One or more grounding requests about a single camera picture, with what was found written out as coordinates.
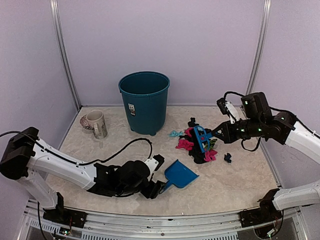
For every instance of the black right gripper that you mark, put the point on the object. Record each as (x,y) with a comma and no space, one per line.
(228,137)

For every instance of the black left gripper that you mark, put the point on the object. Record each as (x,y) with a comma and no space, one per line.
(154,190)

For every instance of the blue plastic dustpan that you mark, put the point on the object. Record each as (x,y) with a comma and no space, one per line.
(179,175)

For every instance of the blue hand brush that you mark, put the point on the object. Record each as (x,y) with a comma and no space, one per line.
(203,136)

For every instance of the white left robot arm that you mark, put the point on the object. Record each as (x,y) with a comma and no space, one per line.
(26,154)

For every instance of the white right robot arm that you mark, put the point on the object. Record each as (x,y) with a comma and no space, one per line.
(291,146)

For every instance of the small black paper scrap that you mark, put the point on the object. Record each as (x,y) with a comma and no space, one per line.
(227,158)

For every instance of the green paper scrap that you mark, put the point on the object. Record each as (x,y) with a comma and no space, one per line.
(212,143)

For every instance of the light blue paper scrap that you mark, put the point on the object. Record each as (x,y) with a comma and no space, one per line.
(174,134)

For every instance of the white ceramic mug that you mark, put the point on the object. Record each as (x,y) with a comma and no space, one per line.
(95,122)

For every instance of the teal plastic waste bin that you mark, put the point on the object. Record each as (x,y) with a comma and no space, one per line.
(144,95)

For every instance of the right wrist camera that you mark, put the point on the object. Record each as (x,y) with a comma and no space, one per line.
(227,108)

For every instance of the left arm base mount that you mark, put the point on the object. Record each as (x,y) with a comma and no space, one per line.
(65,216)

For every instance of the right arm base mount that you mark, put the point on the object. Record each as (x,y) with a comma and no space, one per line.
(265,213)

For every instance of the aluminium front rail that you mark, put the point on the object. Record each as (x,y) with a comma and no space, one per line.
(109,226)

